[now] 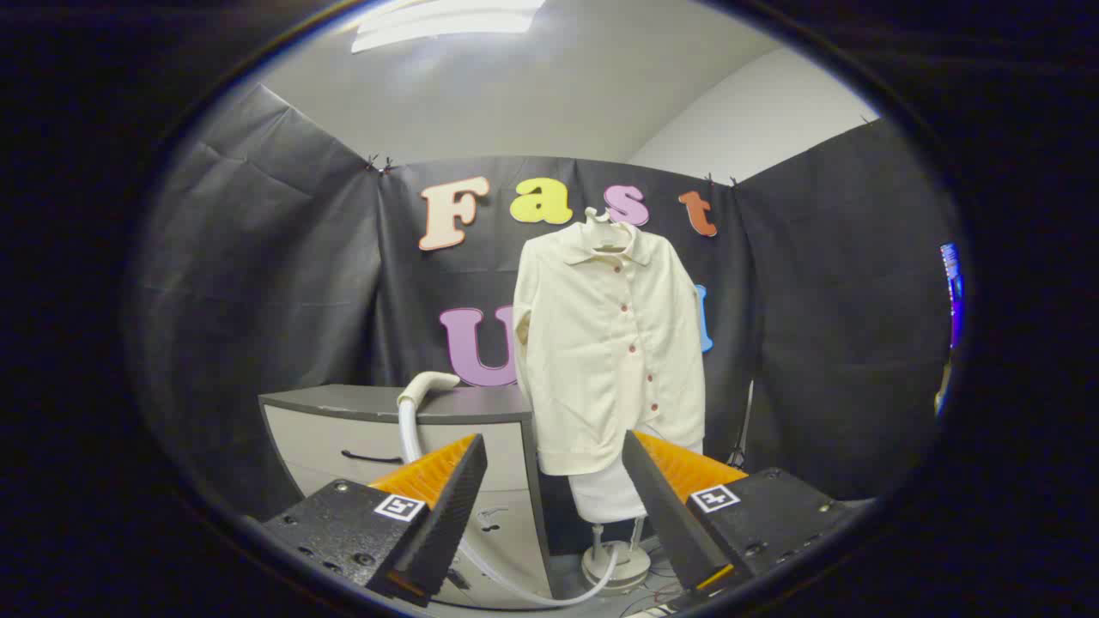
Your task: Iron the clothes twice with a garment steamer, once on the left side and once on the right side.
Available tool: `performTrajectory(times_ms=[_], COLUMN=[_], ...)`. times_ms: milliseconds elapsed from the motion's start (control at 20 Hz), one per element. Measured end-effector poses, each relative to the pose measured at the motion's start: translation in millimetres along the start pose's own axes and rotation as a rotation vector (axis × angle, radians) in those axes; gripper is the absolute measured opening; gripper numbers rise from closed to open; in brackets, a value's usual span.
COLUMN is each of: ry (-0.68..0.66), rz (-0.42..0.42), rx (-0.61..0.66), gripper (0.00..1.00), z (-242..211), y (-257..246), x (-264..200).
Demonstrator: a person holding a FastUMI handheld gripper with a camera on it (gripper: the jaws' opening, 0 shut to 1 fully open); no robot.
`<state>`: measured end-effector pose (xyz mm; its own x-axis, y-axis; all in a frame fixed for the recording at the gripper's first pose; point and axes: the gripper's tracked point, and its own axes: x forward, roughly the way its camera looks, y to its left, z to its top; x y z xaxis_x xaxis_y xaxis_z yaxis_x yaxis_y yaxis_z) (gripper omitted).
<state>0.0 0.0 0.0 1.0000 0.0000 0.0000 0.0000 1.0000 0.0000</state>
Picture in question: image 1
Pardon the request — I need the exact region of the cream button-up shirt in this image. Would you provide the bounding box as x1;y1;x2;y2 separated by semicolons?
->
513;219;707;477

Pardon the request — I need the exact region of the tangle of floor cables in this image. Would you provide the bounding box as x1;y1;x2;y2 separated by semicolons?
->
618;554;692;617

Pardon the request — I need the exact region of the grey drawer cabinet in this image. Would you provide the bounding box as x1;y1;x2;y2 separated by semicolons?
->
259;384;556;602

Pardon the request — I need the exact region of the thin dark pole stand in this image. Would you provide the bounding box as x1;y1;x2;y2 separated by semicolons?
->
730;378;758;469

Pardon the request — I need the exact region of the ceiling light panel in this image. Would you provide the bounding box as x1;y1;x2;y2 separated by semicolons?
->
350;0;547;54

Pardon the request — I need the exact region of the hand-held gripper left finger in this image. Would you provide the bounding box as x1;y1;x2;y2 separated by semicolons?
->
258;433;489;609

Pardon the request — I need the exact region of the white mannequin stand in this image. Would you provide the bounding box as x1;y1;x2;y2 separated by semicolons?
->
567;455;653;595

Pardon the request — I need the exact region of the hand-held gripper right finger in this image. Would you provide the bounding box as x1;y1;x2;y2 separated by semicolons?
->
622;429;877;602

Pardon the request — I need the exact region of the white clothes hanger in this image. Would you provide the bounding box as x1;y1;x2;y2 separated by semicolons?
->
584;207;632;251

